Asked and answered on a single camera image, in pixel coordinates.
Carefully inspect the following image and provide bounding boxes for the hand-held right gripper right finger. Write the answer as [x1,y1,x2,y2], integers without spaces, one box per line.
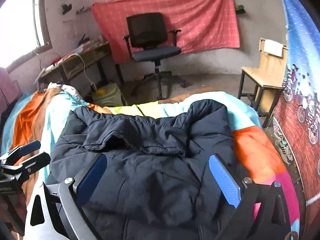
[209,153,292,240]

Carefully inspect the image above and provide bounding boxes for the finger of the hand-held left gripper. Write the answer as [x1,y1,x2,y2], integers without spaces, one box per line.
[0,152,52,180]
[0,140,41,162]

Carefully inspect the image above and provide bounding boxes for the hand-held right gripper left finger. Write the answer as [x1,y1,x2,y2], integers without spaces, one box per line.
[24,152,108,240]

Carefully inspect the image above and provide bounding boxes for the dark navy padded jacket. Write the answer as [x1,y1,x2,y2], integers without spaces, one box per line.
[46,99,292,240]

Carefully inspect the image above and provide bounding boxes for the colourful patchwork blanket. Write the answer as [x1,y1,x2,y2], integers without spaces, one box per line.
[0,87,300,240]

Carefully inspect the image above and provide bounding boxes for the pink curtain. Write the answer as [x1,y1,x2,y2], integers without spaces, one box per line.
[0,67,23,115]

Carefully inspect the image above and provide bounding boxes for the grey sneaker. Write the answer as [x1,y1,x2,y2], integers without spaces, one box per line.
[275,137,294,165]
[273,124,284,139]

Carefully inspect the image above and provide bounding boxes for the yellow-green plastic jug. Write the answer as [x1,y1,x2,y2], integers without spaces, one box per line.
[91,83,126,106]

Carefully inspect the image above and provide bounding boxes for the wooden desk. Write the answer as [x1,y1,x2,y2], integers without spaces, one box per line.
[37,42,125,98]

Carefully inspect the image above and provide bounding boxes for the wooden chair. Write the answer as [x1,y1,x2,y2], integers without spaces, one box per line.
[237,38,288,128]

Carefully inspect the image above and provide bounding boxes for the stack of books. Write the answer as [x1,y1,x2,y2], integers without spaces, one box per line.
[77,34,103,50]

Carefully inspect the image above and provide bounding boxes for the window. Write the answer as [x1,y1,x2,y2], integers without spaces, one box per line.
[0,0,52,68]

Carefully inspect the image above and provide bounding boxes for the blue printed curtain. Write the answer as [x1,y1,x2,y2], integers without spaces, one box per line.
[272,0,320,240]

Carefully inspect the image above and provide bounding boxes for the white cloth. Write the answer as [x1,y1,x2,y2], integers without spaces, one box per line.
[264,39,287,57]

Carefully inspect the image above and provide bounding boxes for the black office chair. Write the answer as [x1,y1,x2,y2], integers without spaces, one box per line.
[122,12,187,100]

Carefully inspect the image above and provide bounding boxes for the white cable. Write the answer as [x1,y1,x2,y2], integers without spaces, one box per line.
[72,54,98,91]

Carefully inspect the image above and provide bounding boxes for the red checked wall cloth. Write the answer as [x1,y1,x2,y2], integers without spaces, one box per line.
[90,0,240,64]

